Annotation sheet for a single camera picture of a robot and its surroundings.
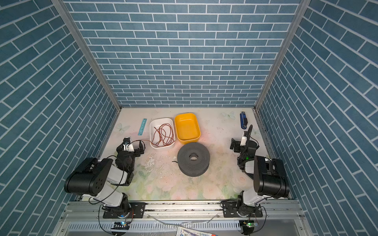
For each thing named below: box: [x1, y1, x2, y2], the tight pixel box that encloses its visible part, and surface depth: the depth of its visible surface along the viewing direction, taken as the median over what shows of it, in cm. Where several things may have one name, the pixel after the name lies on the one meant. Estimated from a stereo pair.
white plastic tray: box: [149, 117, 176, 150], surface depth 107 cm
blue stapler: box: [239, 111, 249, 130], surface depth 110 cm
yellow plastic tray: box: [174, 113, 202, 145], surface depth 110 cm
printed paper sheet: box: [176, 226, 218, 236], surface depth 69 cm
